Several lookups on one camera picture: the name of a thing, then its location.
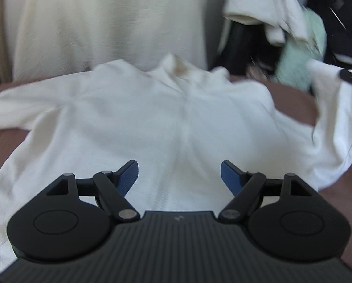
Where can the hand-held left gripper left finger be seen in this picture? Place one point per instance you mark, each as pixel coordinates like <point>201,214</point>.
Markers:
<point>129,177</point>

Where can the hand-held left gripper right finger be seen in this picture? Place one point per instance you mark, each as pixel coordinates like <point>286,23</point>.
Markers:
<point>230,177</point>

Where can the white long-sleeve shirt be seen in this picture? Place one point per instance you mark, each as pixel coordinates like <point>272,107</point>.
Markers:
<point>164,123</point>

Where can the dark navy garment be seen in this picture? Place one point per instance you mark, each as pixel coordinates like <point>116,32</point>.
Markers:
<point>344,41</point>

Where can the mint green garment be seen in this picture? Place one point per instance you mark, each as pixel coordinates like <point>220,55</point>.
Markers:
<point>299,59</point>

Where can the black object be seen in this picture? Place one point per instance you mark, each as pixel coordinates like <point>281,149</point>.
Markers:
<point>240,47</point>

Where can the cream crumpled garment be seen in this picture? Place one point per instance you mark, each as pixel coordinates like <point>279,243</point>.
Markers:
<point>261,3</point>

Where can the white cloth cover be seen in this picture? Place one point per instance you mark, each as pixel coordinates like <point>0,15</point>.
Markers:
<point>105,20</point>

